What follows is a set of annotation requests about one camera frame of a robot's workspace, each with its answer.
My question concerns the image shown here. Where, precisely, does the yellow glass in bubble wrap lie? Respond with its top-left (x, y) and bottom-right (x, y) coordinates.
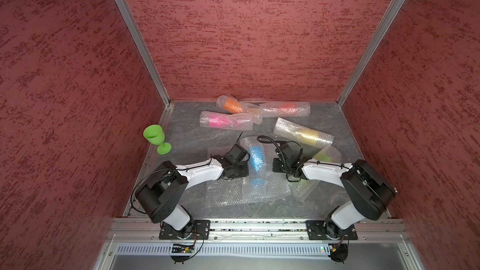
top-left (273, 117), bottom-right (335, 149)

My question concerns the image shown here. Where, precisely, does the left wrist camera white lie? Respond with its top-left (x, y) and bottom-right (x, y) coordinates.
top-left (228, 144), bottom-right (248, 163)

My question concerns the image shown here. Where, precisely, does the right base wiring plug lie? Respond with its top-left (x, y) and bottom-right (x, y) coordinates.
top-left (329, 244), bottom-right (349, 263)

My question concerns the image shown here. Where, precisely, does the light green wine glass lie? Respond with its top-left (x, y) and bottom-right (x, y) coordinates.
top-left (143, 124), bottom-right (172, 155)

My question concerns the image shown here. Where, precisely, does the dark green glass in wrap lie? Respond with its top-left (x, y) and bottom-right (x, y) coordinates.
top-left (289, 146), bottom-right (342, 201)

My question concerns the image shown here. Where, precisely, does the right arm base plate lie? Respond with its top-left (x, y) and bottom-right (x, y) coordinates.
top-left (305, 220), bottom-right (358, 241)

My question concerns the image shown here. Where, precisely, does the left aluminium corner post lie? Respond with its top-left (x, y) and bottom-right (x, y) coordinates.
top-left (114, 0), bottom-right (171, 108)

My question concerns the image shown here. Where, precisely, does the red glass in bubble wrap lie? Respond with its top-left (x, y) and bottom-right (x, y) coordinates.
top-left (259, 101), bottom-right (311, 118)

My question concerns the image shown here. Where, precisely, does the aluminium corner post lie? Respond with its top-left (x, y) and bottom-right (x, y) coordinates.
top-left (336, 0), bottom-right (406, 108)
top-left (114, 0), bottom-right (171, 108)

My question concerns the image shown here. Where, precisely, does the pink glass in bubble wrap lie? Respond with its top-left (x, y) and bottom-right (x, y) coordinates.
top-left (199, 111), bottom-right (254, 131)

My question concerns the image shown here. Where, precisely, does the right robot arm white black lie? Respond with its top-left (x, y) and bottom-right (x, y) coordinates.
top-left (273, 141), bottom-right (397, 240)

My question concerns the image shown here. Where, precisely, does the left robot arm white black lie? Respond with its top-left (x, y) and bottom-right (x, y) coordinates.
top-left (131, 144), bottom-right (251, 232)

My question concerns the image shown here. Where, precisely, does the blue glass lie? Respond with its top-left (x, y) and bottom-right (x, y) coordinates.
top-left (239, 136), bottom-right (268, 203)

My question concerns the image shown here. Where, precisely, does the aluminium front rail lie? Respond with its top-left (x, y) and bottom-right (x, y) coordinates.
top-left (106, 217), bottom-right (412, 244)

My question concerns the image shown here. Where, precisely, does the right aluminium corner post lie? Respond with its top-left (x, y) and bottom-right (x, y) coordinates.
top-left (336, 0), bottom-right (406, 108)

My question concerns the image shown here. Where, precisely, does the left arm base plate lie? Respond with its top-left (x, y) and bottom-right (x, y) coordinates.
top-left (159, 219), bottom-right (211, 241)

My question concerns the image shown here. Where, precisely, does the orange glass in bubble wrap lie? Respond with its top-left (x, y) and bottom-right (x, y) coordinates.
top-left (216, 95), bottom-right (263, 125)

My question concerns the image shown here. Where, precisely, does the clear bubble wrap sheet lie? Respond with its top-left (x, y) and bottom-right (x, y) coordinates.
top-left (206, 146), bottom-right (291, 207)

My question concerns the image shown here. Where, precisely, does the left base wiring board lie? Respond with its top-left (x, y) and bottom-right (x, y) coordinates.
top-left (170, 244), bottom-right (196, 264)

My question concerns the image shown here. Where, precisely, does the white slotted cable duct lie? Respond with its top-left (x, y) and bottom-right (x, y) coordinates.
top-left (115, 242), bottom-right (330, 259)

